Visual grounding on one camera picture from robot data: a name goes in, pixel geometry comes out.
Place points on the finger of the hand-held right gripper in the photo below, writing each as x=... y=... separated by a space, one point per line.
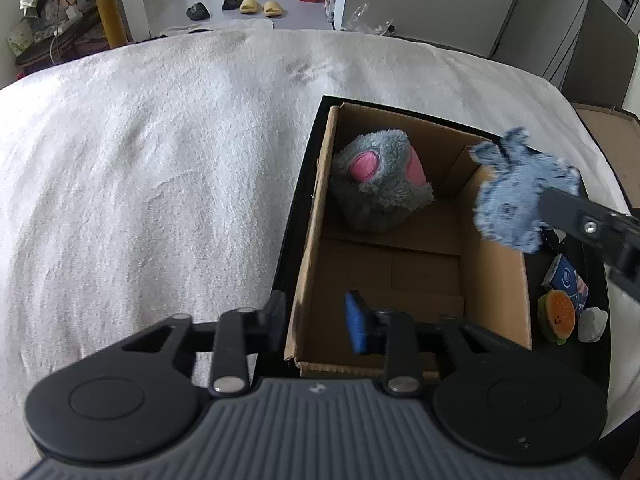
x=575 y=212

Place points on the brown cardboard box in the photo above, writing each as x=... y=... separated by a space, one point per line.
x=425 y=270

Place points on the blue denim plush toy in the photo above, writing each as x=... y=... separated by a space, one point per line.
x=510 y=195

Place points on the clear plastic bag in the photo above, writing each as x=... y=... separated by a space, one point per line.
x=367 y=20

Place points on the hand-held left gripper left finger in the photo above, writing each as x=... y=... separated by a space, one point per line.
x=277 y=325

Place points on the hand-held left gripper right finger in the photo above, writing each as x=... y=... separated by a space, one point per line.
x=356 y=322

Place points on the brown padded board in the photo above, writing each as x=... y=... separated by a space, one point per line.
x=600 y=55

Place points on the hamburger plush toy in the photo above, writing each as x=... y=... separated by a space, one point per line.
x=557 y=315

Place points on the shallow wooden box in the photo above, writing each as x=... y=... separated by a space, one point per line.
x=610 y=117

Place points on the white floor mat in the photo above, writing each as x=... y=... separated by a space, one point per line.
x=235 y=25

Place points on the blue toy carton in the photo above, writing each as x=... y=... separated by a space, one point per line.
x=565 y=277

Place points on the yellow wooden table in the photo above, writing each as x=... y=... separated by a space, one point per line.
x=112 y=10

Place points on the black tray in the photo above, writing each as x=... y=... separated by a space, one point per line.
x=565 y=362

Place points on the cluttered yellow-framed shelf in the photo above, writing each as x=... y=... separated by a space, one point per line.
x=55 y=25

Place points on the yellow slipper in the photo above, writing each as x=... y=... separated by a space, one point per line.
x=272 y=9
x=249 y=6

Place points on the white fluffy blanket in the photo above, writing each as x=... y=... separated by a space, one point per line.
x=150 y=160

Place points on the grey and pink plush toy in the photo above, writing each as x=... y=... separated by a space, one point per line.
x=385 y=200

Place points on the grey stone-shaped soft toy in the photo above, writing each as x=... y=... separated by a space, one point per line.
x=592 y=325

